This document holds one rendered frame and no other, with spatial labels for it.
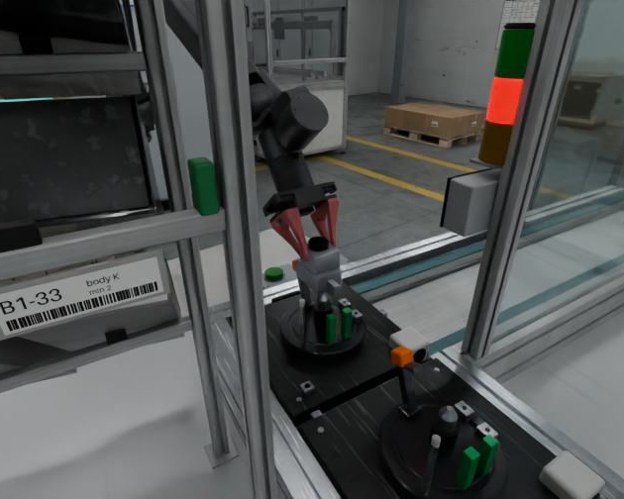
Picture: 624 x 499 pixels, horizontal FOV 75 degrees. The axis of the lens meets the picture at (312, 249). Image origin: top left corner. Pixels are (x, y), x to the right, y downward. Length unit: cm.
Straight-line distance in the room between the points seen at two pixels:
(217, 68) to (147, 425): 61
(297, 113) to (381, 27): 1099
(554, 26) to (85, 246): 48
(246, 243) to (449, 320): 62
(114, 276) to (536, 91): 46
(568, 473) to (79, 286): 50
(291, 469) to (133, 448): 28
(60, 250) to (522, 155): 48
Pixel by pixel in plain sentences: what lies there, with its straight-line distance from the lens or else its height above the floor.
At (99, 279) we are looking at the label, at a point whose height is 129.
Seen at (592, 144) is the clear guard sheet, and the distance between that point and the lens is 70.
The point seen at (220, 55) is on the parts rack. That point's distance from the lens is 23.
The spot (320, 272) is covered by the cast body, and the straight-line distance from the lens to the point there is 58.
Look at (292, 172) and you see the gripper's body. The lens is 60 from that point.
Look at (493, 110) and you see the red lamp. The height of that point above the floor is 132.
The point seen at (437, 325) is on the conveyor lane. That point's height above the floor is 92.
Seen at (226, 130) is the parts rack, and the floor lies 136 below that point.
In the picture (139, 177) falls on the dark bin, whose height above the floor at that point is 133.
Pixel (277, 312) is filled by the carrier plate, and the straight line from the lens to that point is 73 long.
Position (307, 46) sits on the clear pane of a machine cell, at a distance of 498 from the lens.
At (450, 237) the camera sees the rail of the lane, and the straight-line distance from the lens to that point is 107.
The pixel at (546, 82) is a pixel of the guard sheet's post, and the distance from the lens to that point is 54.
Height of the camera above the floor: 141
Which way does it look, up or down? 28 degrees down
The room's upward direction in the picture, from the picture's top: straight up
